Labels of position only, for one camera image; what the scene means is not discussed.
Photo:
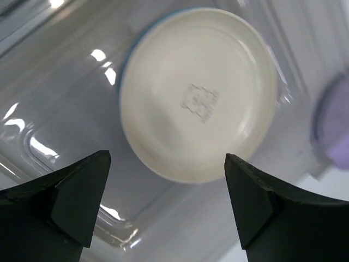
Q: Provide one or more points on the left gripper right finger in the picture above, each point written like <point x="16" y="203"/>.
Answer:
<point x="277" y="221"/>

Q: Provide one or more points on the watermelon pattern white plate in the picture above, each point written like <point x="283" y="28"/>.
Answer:
<point x="140" y="38"/>

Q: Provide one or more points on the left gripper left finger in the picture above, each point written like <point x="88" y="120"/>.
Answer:
<point x="52" y="218"/>

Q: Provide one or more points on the purple plate at back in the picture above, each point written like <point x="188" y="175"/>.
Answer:
<point x="330" y="122"/>

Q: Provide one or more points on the cream plate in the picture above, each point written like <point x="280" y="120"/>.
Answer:
<point x="199" y="87"/>

